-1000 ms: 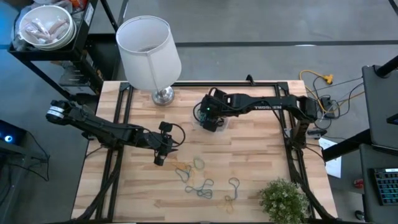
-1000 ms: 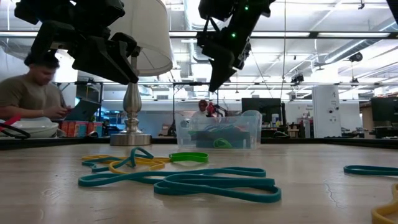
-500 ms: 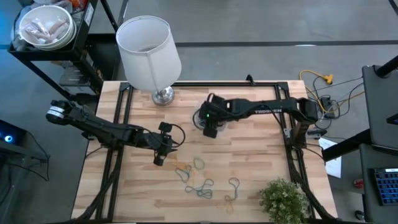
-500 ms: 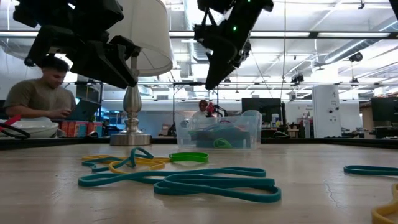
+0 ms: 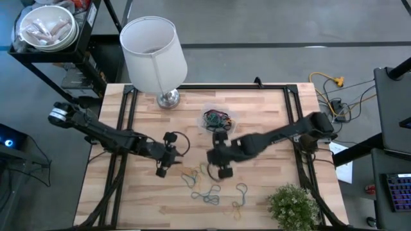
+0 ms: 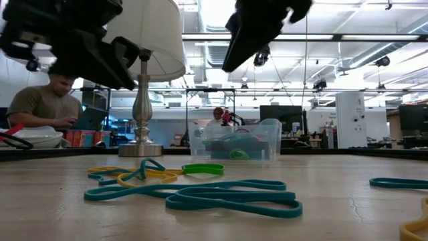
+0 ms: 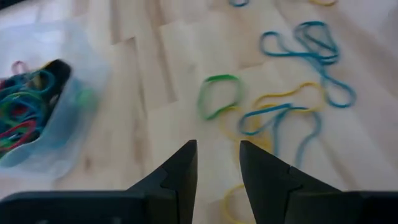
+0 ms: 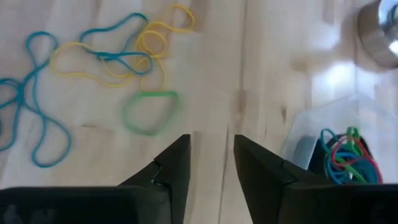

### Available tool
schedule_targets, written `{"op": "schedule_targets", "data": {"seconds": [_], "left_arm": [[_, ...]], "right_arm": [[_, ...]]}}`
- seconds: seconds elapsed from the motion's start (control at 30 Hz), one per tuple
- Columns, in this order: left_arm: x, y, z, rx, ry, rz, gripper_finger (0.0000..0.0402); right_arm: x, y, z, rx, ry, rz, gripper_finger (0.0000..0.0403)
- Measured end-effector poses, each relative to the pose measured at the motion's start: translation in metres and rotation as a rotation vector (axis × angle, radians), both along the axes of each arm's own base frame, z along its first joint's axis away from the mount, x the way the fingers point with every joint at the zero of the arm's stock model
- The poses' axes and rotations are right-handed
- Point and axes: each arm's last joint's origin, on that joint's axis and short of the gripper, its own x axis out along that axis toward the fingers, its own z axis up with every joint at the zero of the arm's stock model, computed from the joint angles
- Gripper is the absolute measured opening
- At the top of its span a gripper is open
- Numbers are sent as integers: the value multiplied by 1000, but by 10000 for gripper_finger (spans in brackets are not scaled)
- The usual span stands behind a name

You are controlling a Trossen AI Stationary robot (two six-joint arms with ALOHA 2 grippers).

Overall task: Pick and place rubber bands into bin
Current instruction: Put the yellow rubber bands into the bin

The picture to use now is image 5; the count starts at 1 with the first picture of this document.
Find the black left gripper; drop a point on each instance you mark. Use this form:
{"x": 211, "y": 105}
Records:
{"x": 160, "y": 152}

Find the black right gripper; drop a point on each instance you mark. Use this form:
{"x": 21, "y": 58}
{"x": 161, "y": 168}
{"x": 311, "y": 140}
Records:
{"x": 228, "y": 154}

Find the thin green rubber band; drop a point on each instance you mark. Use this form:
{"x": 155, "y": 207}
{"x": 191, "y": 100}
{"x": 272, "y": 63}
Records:
{"x": 210, "y": 121}
{"x": 203, "y": 167}

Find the thin yellow rubber band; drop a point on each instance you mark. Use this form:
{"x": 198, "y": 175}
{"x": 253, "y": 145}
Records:
{"x": 227, "y": 122}
{"x": 189, "y": 169}
{"x": 237, "y": 208}

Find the large wide black rubber band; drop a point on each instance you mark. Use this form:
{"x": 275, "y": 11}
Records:
{"x": 221, "y": 129}

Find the long teal rubber band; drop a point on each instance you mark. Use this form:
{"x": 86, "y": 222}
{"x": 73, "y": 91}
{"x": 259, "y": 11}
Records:
{"x": 208, "y": 200}

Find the thin red rubber band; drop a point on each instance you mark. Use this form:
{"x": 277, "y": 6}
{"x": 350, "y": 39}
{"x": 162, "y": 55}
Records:
{"x": 213, "y": 112}

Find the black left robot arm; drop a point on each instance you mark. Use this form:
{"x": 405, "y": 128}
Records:
{"x": 102, "y": 134}

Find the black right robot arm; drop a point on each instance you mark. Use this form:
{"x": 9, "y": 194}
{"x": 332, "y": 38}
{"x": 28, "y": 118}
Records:
{"x": 289, "y": 131}

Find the clear plastic bin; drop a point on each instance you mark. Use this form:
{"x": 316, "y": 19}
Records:
{"x": 199, "y": 123}

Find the green potted plant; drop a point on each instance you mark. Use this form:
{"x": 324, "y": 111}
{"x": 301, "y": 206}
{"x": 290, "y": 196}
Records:
{"x": 293, "y": 207}

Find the white shade silver table lamp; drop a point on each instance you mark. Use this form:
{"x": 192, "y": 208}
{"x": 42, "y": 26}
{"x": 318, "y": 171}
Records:
{"x": 151, "y": 57}

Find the white paper sheet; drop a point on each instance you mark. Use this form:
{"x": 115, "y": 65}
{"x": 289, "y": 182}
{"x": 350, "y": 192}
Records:
{"x": 345, "y": 170}

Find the black power strip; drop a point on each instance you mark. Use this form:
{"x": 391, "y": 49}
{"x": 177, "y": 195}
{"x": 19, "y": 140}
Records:
{"x": 338, "y": 110}

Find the black metal cart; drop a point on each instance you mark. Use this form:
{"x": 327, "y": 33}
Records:
{"x": 83, "y": 38}

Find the red can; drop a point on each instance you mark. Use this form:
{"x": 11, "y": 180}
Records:
{"x": 370, "y": 189}

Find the black computer with blue light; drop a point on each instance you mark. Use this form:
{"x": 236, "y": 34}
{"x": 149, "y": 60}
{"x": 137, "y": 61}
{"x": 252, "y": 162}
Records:
{"x": 9, "y": 138}

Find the black computer mouse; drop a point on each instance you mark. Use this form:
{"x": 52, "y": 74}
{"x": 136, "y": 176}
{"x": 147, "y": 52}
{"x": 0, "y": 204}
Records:
{"x": 371, "y": 222}

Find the dark grey desk panel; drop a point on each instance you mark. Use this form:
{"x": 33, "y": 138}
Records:
{"x": 391, "y": 109}

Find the plastic wrapped packets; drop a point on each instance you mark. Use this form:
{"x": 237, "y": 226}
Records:
{"x": 38, "y": 30}

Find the backlit black keyboard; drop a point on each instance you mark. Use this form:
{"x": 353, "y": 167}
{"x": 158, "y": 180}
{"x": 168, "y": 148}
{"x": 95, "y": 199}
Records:
{"x": 398, "y": 192}

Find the white bowl with items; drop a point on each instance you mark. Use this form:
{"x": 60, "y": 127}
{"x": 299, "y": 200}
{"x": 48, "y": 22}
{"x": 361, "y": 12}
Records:
{"x": 48, "y": 13}

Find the black pole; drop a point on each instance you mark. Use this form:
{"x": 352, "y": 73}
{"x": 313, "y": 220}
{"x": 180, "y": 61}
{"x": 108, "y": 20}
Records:
{"x": 399, "y": 69}

